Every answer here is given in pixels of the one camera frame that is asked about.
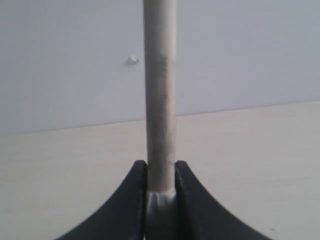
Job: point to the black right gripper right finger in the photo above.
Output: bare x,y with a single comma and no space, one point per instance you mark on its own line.
200,216

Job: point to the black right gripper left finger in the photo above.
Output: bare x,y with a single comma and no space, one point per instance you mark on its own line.
122,216

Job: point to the white wooden paint brush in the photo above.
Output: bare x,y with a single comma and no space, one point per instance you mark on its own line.
160,53

